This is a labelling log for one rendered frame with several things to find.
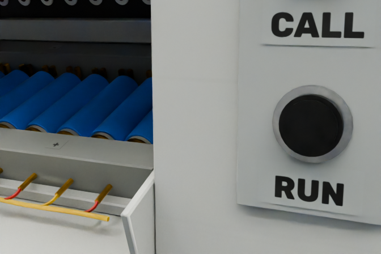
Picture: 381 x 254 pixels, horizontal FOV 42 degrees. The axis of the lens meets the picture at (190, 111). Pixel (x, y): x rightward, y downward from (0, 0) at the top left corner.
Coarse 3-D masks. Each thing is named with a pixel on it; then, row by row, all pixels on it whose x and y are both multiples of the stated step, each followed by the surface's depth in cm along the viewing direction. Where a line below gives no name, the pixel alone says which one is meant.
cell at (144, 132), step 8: (152, 112) 26; (144, 120) 25; (152, 120) 25; (136, 128) 25; (144, 128) 24; (152, 128) 24; (128, 136) 24; (136, 136) 24; (144, 136) 24; (152, 136) 24
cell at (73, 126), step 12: (108, 84) 30; (120, 84) 29; (132, 84) 30; (96, 96) 28; (108, 96) 28; (120, 96) 29; (84, 108) 27; (96, 108) 27; (108, 108) 28; (72, 120) 26; (84, 120) 26; (96, 120) 27; (72, 132) 26; (84, 132) 26
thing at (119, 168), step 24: (0, 144) 24; (24, 144) 24; (48, 144) 23; (72, 144) 23; (96, 144) 23; (120, 144) 22; (144, 144) 22; (0, 168) 24; (24, 168) 24; (48, 168) 23; (72, 168) 22; (96, 168) 22; (120, 168) 21; (144, 168) 21; (96, 192) 22; (120, 192) 22; (96, 216) 20
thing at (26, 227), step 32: (0, 32) 38; (32, 32) 37; (64, 32) 36; (96, 32) 35; (128, 32) 34; (0, 224) 22; (32, 224) 22; (64, 224) 22; (96, 224) 22; (128, 224) 14
